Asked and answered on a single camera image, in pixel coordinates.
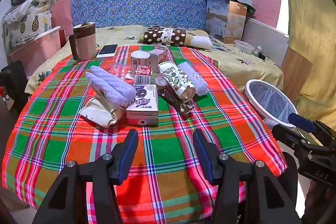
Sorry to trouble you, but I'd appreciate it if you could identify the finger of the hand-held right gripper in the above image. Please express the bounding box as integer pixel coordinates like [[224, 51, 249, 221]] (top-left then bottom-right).
[[288, 112, 336, 144], [272, 124, 313, 147]]

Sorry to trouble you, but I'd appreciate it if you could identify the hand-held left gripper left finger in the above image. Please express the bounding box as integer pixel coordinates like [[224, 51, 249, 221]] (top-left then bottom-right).
[[31, 129, 139, 224]]

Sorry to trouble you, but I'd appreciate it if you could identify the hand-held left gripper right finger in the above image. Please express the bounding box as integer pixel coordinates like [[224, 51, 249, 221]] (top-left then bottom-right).
[[192, 129, 302, 224]]

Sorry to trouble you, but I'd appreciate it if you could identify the white bin with plastic liner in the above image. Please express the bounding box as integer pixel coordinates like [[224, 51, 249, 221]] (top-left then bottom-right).
[[243, 79, 298, 130]]

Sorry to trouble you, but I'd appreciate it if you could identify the purple milk carton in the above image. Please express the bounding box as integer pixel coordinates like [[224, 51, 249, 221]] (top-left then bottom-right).
[[126, 84, 159, 126]]

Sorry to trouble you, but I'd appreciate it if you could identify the cream paper bag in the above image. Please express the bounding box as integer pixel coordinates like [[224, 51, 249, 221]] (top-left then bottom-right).
[[79, 88, 126, 127]]

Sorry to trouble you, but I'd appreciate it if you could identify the brown snack wrapper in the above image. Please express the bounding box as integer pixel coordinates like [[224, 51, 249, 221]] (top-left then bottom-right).
[[157, 85, 195, 115]]

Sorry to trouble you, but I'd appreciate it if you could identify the red barcode packet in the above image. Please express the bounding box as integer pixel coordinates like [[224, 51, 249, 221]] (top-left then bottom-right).
[[112, 63, 152, 84]]

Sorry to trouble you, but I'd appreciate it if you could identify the short white foam net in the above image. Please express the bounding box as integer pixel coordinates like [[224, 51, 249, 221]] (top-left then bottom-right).
[[177, 61, 209, 96]]

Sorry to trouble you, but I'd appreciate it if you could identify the patterned paper cup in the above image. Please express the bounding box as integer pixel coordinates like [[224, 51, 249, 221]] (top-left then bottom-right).
[[158, 61, 196, 102]]

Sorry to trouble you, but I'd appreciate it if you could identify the white lidded paper cup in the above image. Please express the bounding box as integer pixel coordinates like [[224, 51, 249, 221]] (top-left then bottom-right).
[[130, 51, 151, 67]]

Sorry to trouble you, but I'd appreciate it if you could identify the red and white small carton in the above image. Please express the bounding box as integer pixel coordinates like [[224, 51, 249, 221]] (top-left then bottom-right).
[[149, 47, 170, 73]]

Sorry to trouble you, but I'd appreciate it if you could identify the wooden board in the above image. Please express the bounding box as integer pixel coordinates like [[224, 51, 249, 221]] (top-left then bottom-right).
[[281, 47, 313, 102]]

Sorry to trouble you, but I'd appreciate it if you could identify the plaid tablecloth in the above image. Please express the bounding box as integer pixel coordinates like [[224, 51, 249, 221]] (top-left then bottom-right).
[[1, 45, 288, 219]]

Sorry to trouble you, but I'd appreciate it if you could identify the yellow printed bedsheet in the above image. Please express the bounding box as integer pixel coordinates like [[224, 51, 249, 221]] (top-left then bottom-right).
[[25, 25, 284, 94]]

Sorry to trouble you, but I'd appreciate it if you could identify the white panel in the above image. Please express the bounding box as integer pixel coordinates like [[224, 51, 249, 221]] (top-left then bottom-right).
[[241, 18, 290, 67]]

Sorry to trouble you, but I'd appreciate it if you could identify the clear plastic bowl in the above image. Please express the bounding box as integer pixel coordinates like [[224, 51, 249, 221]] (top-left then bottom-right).
[[234, 40, 255, 54]]

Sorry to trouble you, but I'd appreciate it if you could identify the white smartphone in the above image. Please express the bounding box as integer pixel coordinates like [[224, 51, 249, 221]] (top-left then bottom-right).
[[96, 44, 118, 60]]

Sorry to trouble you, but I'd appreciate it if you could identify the yellow curtain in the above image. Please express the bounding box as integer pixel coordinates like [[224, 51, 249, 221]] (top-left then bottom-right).
[[274, 0, 336, 132]]

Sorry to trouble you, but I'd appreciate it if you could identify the brown lidded mug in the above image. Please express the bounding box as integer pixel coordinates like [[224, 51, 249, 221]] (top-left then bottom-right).
[[69, 22, 97, 61]]

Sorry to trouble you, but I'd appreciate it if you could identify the brown polka dot pillow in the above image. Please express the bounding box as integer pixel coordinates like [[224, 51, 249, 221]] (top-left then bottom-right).
[[138, 25, 213, 50]]

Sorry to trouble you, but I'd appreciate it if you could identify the quilt packaging box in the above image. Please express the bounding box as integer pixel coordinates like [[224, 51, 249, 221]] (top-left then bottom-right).
[[204, 0, 256, 45]]

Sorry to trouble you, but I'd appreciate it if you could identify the black chair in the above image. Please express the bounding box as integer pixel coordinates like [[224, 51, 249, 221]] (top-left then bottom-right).
[[0, 60, 29, 119]]

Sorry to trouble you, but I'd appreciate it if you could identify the pink storage box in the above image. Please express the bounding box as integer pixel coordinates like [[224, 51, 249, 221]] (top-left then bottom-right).
[[9, 26, 61, 69]]

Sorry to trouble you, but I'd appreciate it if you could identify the pineapple print blanket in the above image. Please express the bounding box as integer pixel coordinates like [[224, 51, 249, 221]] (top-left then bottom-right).
[[2, 0, 61, 51]]

